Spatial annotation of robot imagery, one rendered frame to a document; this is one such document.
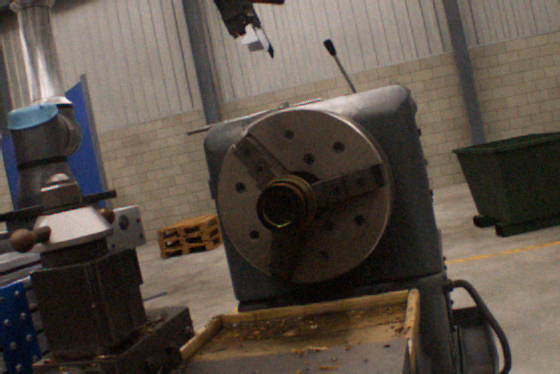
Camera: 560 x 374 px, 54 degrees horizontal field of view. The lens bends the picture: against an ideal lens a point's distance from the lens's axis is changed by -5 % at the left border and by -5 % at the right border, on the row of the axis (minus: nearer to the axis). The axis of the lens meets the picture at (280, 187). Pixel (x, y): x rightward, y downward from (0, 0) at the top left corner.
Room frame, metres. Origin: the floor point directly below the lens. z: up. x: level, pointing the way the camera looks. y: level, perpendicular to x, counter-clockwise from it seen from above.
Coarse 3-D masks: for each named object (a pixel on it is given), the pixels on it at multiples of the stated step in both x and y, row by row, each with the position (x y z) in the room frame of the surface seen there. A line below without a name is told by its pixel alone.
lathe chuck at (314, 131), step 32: (256, 128) 1.04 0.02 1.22; (288, 128) 1.02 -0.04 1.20; (320, 128) 1.01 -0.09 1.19; (352, 128) 0.99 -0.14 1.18; (224, 160) 1.06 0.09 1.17; (288, 160) 1.02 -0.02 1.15; (320, 160) 1.01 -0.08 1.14; (352, 160) 0.99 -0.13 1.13; (384, 160) 1.03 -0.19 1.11; (224, 192) 1.06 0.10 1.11; (256, 192) 1.04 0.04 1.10; (384, 192) 0.98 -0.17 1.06; (224, 224) 1.06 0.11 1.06; (256, 224) 1.05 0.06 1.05; (320, 224) 1.02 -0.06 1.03; (352, 224) 1.00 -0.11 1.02; (384, 224) 0.99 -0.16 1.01; (256, 256) 1.05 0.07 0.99; (320, 256) 1.02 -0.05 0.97; (352, 256) 1.00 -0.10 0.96
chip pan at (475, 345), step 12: (480, 324) 1.66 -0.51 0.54; (468, 336) 1.59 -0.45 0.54; (480, 336) 1.57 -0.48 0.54; (468, 348) 1.50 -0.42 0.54; (480, 348) 1.48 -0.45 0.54; (468, 360) 1.42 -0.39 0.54; (480, 360) 1.40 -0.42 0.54; (468, 372) 1.35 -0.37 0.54; (480, 372) 1.33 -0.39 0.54; (492, 372) 1.31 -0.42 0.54
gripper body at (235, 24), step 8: (216, 0) 1.44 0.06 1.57; (224, 0) 1.43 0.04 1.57; (232, 0) 1.44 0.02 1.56; (224, 8) 1.43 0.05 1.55; (232, 8) 1.44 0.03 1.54; (240, 8) 1.41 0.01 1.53; (248, 8) 1.41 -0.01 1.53; (224, 16) 1.42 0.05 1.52; (232, 16) 1.42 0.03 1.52; (240, 16) 1.42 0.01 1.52; (256, 16) 1.41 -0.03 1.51; (232, 24) 1.43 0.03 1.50; (240, 24) 1.42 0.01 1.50; (248, 24) 1.42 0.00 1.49; (232, 32) 1.42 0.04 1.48; (240, 32) 1.47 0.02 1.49
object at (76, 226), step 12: (48, 216) 0.49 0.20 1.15; (60, 216) 0.49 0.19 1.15; (72, 216) 0.49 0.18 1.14; (84, 216) 0.50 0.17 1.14; (96, 216) 0.51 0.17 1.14; (36, 228) 0.49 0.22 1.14; (60, 228) 0.48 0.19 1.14; (72, 228) 0.48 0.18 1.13; (84, 228) 0.49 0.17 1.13; (96, 228) 0.49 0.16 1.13; (108, 228) 0.51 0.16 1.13; (48, 240) 0.48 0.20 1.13; (60, 240) 0.47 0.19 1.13; (72, 240) 0.48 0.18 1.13; (84, 240) 0.48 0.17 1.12; (36, 252) 0.48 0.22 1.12
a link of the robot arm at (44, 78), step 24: (24, 0) 1.37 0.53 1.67; (48, 0) 1.41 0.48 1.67; (24, 24) 1.39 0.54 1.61; (48, 24) 1.41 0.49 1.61; (24, 48) 1.40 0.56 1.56; (48, 48) 1.40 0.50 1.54; (48, 72) 1.39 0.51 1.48; (48, 96) 1.39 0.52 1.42; (72, 120) 1.42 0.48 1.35; (72, 144) 1.40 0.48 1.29
